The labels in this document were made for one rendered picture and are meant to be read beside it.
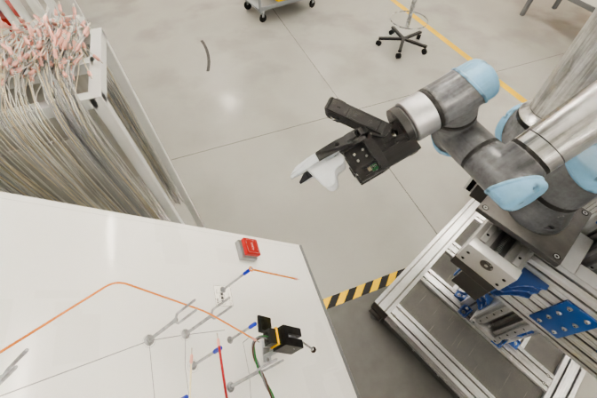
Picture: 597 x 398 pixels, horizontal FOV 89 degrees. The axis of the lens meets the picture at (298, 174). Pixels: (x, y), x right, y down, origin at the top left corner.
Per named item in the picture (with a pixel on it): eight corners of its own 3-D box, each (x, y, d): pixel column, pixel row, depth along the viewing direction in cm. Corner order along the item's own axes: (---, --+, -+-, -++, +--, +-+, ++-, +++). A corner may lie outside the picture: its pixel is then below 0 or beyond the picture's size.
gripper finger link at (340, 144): (321, 157, 47) (367, 134, 49) (315, 149, 47) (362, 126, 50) (315, 167, 52) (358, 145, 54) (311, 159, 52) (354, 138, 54)
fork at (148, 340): (143, 334, 53) (190, 298, 48) (153, 333, 55) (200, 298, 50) (144, 346, 52) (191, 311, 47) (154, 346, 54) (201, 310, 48)
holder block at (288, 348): (290, 354, 69) (304, 347, 67) (273, 352, 65) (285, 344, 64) (288, 335, 72) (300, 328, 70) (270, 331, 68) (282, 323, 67)
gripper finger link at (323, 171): (306, 198, 46) (356, 171, 49) (288, 165, 48) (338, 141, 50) (304, 202, 49) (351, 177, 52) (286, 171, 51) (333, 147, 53)
